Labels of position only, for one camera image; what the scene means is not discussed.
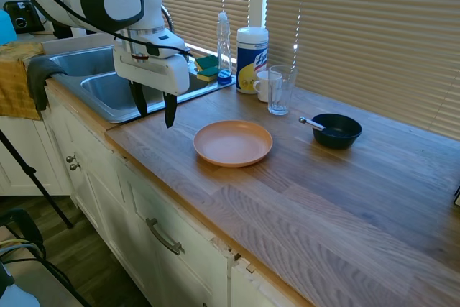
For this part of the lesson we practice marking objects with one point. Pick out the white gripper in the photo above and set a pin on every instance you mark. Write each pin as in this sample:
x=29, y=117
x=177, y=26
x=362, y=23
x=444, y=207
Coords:
x=158, y=73

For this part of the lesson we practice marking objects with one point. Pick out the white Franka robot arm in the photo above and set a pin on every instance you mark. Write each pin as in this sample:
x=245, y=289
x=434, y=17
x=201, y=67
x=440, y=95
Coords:
x=90, y=1

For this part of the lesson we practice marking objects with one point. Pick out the stainless steel double sink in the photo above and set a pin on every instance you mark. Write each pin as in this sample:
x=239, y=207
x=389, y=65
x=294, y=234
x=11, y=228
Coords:
x=104, y=93

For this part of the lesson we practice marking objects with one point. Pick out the white ceramic mug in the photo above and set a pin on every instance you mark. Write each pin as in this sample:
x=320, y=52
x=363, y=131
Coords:
x=263, y=87

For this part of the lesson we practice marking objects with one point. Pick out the yellow green sponge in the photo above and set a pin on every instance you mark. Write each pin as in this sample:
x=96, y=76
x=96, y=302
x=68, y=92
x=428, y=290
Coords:
x=207, y=74
x=206, y=61

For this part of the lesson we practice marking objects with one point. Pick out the orange plastic plate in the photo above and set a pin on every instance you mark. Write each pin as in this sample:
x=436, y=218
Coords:
x=233, y=143

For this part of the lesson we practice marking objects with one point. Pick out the clear dish soap bottle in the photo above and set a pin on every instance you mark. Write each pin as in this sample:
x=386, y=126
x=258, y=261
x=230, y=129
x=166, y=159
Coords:
x=224, y=51

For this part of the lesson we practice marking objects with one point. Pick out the white kitchen cabinet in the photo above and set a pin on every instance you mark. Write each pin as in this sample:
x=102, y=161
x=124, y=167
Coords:
x=118, y=195

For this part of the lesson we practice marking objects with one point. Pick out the round metal cabinet knob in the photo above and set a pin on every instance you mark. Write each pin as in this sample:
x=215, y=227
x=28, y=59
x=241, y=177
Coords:
x=70, y=159
x=74, y=167

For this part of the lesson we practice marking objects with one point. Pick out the white disinfecting wipes canister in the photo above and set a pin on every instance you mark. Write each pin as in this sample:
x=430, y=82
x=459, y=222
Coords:
x=251, y=59

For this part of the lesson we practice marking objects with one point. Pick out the black canister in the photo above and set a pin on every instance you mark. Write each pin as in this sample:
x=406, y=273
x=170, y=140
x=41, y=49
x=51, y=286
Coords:
x=63, y=32

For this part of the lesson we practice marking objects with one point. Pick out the gray dish cloth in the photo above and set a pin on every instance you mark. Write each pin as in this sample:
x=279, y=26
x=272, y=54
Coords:
x=39, y=77

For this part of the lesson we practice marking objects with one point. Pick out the clear drinking glass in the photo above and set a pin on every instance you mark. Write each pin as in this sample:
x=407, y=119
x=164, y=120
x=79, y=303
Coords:
x=282, y=95

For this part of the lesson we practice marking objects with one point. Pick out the black tripod leg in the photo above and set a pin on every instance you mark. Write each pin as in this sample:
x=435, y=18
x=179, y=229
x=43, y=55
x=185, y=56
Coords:
x=36, y=181

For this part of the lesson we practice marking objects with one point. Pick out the yellow patterned towel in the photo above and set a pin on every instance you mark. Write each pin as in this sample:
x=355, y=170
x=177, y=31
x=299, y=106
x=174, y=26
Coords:
x=14, y=80

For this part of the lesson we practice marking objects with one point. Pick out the metal spoon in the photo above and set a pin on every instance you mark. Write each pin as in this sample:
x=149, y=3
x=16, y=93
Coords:
x=312, y=124

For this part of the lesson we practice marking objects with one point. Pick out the black toaster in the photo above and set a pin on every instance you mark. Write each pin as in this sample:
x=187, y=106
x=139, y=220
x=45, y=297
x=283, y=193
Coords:
x=21, y=16

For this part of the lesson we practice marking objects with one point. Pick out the light blue plastic object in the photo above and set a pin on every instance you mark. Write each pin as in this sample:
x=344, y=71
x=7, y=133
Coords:
x=6, y=28

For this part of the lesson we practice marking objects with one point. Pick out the dark blue bowl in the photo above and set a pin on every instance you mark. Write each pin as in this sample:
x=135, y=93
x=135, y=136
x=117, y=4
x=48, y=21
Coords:
x=337, y=134

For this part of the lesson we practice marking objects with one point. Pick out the wide beige window blinds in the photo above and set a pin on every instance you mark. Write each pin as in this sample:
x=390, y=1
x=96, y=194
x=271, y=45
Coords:
x=377, y=34

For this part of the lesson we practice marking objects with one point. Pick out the black framed object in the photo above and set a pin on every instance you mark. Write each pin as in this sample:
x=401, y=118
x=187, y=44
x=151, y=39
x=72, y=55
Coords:
x=457, y=197

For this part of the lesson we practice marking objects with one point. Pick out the black cart frame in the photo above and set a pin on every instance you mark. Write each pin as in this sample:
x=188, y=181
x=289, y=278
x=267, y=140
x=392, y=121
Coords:
x=25, y=224

